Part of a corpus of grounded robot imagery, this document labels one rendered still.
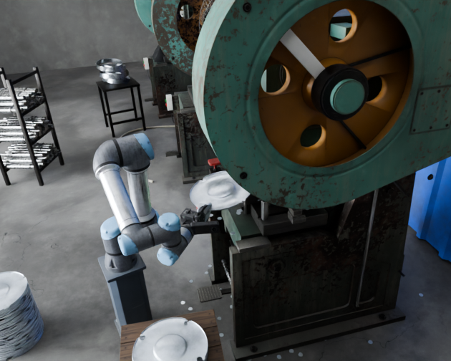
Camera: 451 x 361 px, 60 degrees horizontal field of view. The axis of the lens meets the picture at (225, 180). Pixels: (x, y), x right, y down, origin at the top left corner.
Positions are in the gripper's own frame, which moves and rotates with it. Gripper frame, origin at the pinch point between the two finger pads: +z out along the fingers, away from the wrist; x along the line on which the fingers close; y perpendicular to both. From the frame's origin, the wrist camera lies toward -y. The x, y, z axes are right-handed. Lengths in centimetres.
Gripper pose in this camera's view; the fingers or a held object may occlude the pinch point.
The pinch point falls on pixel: (211, 205)
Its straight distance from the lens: 169.3
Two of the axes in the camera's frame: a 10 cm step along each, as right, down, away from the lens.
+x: 0.7, 8.4, 5.4
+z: 4.0, -5.2, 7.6
